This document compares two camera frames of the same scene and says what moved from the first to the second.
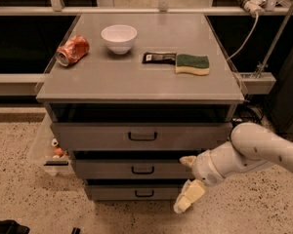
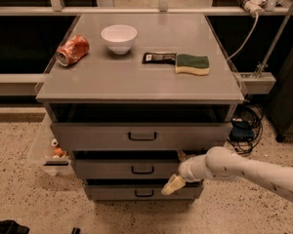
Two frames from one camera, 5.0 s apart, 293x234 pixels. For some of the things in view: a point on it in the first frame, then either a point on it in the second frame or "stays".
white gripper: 205,167 -> 186,171
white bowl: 119,37 stays
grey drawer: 131,169 stays
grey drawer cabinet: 131,95 stays
